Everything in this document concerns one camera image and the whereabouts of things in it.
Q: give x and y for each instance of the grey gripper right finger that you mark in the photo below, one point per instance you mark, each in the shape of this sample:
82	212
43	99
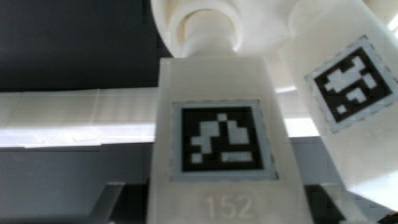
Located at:
332	206

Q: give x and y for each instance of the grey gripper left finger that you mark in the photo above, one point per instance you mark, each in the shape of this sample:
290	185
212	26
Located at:
121	204

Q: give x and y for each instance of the white front fence bar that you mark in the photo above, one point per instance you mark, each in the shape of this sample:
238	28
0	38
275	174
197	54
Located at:
78	118

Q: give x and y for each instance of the white stool leg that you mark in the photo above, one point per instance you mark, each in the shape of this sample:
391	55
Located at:
224	173
341	60

